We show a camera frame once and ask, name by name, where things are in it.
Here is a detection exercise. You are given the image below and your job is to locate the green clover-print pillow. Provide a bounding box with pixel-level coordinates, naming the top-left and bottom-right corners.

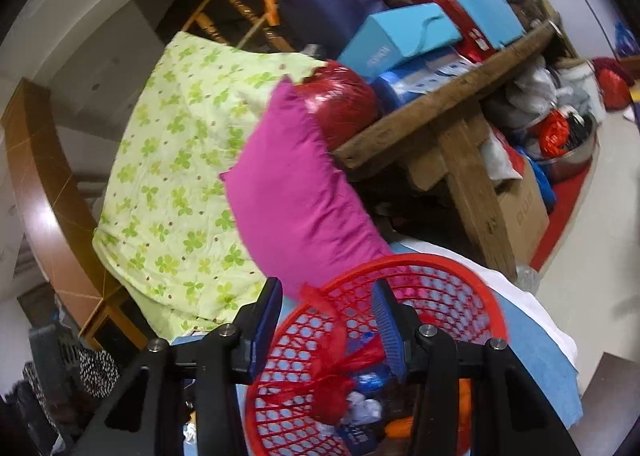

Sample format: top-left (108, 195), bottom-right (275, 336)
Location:
top-left (92, 32), bottom-right (328, 341)

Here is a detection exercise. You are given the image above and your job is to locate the brown cardboard box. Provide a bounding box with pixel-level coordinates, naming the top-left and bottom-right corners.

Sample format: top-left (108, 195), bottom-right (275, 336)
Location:
top-left (492, 161), bottom-right (551, 264)

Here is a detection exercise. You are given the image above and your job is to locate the red translucent plastic bag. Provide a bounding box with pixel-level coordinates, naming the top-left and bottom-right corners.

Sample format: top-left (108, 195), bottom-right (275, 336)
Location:
top-left (300, 284), bottom-right (387, 426)

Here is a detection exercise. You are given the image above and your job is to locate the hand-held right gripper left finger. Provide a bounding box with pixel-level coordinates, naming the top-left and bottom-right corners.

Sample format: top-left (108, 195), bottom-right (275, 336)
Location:
top-left (70, 277), bottom-right (284, 456)

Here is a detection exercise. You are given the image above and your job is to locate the metal basin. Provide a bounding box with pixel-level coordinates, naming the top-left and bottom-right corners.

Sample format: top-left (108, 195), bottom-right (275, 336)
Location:
top-left (530, 110), bottom-right (598, 184)

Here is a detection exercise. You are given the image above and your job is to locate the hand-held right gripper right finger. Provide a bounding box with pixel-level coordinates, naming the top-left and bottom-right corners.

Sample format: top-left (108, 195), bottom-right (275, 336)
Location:
top-left (371, 280), bottom-right (583, 456)

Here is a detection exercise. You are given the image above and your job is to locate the rough wooden bench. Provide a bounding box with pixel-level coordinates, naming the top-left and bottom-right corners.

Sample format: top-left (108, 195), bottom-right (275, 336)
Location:
top-left (332, 20), bottom-right (563, 281)

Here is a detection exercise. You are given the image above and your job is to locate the black white patterned cloth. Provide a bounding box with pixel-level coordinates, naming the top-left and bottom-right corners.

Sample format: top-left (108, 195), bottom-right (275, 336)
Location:
top-left (75, 348), bottom-right (121, 399)

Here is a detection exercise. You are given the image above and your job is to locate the turquoise plastic container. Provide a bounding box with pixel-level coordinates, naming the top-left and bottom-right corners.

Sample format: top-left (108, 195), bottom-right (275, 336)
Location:
top-left (432, 0), bottom-right (526, 49)

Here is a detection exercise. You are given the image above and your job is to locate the large red sack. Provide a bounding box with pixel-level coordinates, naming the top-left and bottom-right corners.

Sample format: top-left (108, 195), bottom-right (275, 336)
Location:
top-left (592, 57), bottom-right (633, 110)

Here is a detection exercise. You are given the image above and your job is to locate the white plastic bag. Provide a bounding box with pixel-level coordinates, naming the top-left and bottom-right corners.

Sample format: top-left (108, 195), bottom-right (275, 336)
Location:
top-left (510, 56), bottom-right (561, 117)

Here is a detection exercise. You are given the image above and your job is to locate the brown wooden curved board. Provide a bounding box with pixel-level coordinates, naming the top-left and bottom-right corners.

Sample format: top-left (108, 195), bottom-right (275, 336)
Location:
top-left (0, 78), bottom-right (151, 352)

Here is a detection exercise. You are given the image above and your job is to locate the blue white packet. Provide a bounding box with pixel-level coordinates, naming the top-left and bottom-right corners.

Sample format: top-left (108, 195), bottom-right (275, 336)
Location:
top-left (372, 48), bottom-right (481, 109)

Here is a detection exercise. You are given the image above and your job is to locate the blue plastic bag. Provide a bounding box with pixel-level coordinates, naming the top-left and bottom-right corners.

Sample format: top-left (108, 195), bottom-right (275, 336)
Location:
top-left (517, 146), bottom-right (557, 211)

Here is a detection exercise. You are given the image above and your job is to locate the white bucket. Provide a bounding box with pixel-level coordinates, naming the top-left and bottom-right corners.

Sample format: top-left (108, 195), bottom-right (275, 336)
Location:
top-left (562, 58), bottom-right (606, 121)

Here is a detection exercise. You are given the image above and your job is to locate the light blue cardboard box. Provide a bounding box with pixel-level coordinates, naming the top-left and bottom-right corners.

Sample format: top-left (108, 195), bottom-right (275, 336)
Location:
top-left (337, 2), bottom-right (463, 79)

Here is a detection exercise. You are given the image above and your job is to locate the red shiny round bundle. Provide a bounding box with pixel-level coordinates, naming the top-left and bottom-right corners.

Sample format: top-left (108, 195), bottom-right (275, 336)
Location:
top-left (295, 60), bottom-right (381, 153)

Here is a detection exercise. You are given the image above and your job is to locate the clear plastic bottle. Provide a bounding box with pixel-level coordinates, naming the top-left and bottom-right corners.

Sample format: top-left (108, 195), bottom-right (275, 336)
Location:
top-left (515, 263), bottom-right (541, 294)

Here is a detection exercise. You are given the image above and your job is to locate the magenta pillow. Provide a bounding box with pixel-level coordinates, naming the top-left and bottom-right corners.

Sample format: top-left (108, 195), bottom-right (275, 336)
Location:
top-left (220, 78), bottom-right (396, 299)

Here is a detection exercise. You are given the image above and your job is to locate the blue blanket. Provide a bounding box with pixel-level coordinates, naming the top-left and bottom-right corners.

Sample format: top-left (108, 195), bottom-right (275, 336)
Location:
top-left (492, 293), bottom-right (584, 429)

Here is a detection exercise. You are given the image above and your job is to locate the white sheet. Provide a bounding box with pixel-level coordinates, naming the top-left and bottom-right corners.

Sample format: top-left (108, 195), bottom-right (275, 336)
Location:
top-left (400, 231), bottom-right (578, 367)

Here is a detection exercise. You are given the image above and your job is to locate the small red plastic bag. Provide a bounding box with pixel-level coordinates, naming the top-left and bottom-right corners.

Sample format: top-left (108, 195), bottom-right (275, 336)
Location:
top-left (537, 108), bottom-right (571, 159)

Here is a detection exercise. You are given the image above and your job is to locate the red floor mat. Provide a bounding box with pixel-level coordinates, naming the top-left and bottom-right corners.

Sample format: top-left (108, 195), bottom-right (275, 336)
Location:
top-left (530, 166), bottom-right (596, 271)

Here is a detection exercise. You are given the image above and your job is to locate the red plastic mesh basket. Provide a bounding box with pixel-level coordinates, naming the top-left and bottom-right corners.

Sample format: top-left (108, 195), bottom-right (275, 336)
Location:
top-left (245, 253), bottom-right (510, 456)

